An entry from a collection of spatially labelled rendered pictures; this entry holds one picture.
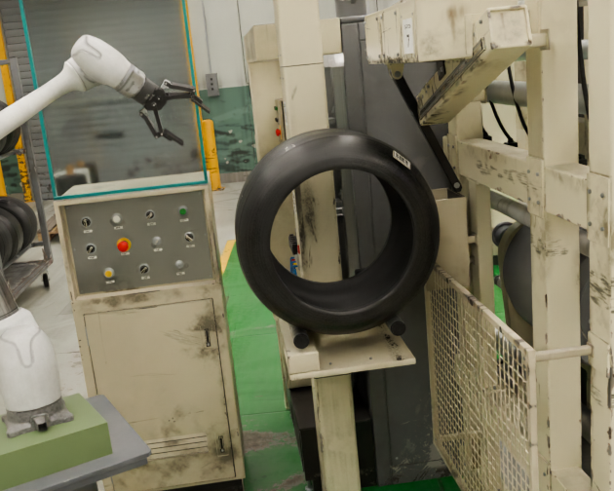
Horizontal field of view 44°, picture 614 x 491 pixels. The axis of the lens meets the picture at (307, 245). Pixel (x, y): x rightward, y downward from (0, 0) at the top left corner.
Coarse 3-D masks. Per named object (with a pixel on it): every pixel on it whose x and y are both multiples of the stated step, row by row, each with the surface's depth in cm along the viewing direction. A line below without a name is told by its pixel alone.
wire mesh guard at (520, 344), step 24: (456, 288) 217; (432, 312) 252; (456, 312) 224; (480, 312) 197; (432, 336) 259; (456, 336) 226; (480, 336) 203; (432, 360) 261; (480, 360) 205; (504, 360) 186; (528, 360) 168; (432, 384) 263; (456, 384) 233; (504, 384) 188; (528, 384) 169; (432, 408) 266; (528, 408) 171; (456, 432) 240; (480, 432) 214; (528, 432) 173; (480, 456) 215; (528, 456) 175; (456, 480) 244; (504, 480) 197
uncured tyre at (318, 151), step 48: (288, 144) 209; (336, 144) 202; (384, 144) 206; (288, 192) 201; (432, 192) 213; (240, 240) 207; (432, 240) 210; (288, 288) 236; (336, 288) 238; (384, 288) 236
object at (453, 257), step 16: (448, 192) 258; (448, 208) 241; (464, 208) 242; (448, 224) 243; (464, 224) 243; (448, 240) 244; (464, 240) 244; (448, 256) 245; (464, 256) 246; (432, 272) 246; (448, 272) 246; (464, 272) 247; (432, 288) 247
